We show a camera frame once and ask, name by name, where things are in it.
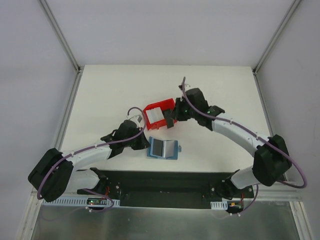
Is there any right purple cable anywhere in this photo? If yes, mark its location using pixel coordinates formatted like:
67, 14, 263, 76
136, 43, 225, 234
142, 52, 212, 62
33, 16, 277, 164
181, 76, 308, 188

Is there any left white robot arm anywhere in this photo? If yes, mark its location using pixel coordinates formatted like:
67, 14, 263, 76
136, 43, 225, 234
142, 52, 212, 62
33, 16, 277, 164
27, 119, 150, 202

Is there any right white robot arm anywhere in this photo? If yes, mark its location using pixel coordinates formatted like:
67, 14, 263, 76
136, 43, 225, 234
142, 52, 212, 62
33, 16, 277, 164
169, 88, 292, 198

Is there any purple cable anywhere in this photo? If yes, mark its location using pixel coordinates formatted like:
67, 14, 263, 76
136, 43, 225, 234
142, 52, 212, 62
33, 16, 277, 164
36, 107, 147, 200
181, 76, 308, 188

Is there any left aluminium frame post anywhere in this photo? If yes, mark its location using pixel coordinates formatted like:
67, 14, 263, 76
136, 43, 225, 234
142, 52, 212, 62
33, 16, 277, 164
38, 0, 83, 73

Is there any red plastic bin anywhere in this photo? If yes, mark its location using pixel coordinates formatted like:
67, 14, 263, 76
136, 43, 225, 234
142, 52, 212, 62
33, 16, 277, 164
143, 98, 177, 131

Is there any left white cable duct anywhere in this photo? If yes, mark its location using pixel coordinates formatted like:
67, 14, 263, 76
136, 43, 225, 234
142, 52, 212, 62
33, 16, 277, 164
45, 196, 120, 208

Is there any white cards stack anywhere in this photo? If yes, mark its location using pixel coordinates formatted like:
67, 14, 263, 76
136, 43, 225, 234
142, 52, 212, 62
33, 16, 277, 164
145, 107, 164, 124

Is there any aluminium rail profile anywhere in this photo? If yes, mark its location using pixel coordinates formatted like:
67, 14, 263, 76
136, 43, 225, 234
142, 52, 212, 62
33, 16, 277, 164
257, 183, 302, 202

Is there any blue card holder wallet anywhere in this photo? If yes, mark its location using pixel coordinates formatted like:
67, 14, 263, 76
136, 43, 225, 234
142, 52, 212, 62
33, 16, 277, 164
146, 136, 182, 160

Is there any grey credit card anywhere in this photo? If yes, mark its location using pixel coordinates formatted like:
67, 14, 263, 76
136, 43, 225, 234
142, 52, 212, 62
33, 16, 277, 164
152, 139, 163, 157

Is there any aluminium frame post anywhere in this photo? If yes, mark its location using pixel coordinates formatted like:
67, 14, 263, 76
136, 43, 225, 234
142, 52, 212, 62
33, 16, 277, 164
252, 0, 303, 76
38, 0, 83, 73

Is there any black credit card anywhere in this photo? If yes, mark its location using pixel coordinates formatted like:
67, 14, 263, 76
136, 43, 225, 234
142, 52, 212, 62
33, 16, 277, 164
162, 108, 175, 120

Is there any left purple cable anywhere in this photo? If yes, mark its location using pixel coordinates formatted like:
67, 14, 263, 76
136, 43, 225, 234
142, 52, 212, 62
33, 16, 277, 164
36, 107, 147, 200

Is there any right white cable duct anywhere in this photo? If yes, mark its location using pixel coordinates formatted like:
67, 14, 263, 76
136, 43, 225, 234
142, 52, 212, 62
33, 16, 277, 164
210, 201, 228, 211

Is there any right aluminium frame post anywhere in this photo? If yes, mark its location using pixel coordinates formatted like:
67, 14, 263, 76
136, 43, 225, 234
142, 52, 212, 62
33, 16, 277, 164
252, 0, 303, 76

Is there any white cable duct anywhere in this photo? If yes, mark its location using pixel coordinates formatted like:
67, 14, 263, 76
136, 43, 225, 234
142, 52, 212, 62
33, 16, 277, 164
210, 201, 228, 211
45, 196, 120, 208

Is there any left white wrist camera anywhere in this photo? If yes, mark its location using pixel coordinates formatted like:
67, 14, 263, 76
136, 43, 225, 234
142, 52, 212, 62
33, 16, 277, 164
127, 114, 143, 125

